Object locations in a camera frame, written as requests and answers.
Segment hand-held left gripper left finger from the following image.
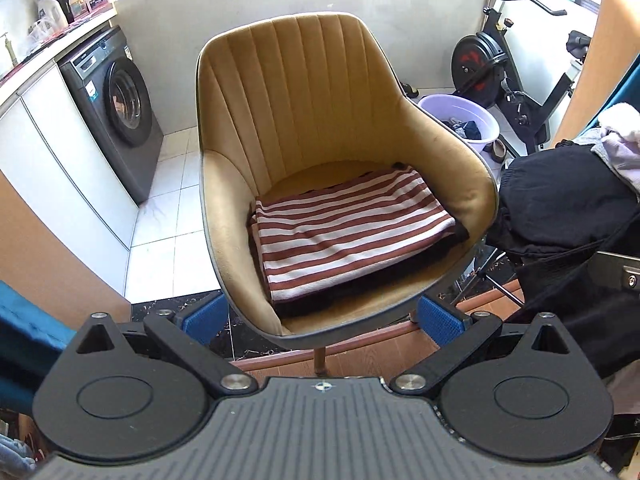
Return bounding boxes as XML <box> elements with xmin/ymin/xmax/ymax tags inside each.
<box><xmin>75</xmin><ymin>292</ymin><xmax>258</xmax><ymax>396</ymax></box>

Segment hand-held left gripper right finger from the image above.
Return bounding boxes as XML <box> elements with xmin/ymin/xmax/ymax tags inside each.
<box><xmin>390</xmin><ymin>294</ymin><xmax>574</xmax><ymax>396</ymax></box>

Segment brown white striped sweater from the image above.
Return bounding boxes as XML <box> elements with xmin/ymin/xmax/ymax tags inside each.
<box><xmin>247</xmin><ymin>166</ymin><xmax>458</xmax><ymax>303</ymax></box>

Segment pile of black clothes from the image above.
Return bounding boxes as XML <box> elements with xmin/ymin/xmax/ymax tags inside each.
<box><xmin>487</xmin><ymin>142</ymin><xmax>640</xmax><ymax>378</ymax></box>

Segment dark clothes in basin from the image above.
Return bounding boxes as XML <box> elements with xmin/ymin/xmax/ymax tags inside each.
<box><xmin>440</xmin><ymin>117</ymin><xmax>483</xmax><ymax>141</ymax></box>

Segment metal folding rack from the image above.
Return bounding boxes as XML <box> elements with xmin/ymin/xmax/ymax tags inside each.
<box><xmin>440</xmin><ymin>245</ymin><xmax>526</xmax><ymax>321</ymax></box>

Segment white grey cloth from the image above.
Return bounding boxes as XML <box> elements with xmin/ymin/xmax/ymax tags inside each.
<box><xmin>590</xmin><ymin>102</ymin><xmax>640</xmax><ymax>196</ymax></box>

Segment teal cloth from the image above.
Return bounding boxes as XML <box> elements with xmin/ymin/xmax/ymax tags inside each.
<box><xmin>0</xmin><ymin>280</ymin><xmax>76</xmax><ymax>411</ymax></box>

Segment purple plastic basin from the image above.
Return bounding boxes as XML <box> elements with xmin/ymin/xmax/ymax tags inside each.
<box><xmin>417</xmin><ymin>93</ymin><xmax>501</xmax><ymax>155</ymax></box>

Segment white cabinet with counter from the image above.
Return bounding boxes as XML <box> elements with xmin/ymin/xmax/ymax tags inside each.
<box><xmin>0</xmin><ymin>7</ymin><xmax>141</xmax><ymax>251</ymax></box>

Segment grey washing machine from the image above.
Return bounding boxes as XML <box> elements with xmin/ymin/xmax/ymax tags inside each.
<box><xmin>57</xmin><ymin>25</ymin><xmax>166</xmax><ymax>206</ymax></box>

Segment black exercise bike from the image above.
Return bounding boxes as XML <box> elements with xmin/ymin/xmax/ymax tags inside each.
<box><xmin>450</xmin><ymin>0</ymin><xmax>593</xmax><ymax>156</ymax></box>

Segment tan upholstered chair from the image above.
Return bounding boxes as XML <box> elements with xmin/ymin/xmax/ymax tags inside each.
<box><xmin>195</xmin><ymin>11</ymin><xmax>501</xmax><ymax>378</ymax></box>

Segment white plastic jug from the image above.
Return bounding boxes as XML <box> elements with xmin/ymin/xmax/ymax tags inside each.
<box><xmin>35</xmin><ymin>0</ymin><xmax>69</xmax><ymax>32</ymax></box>

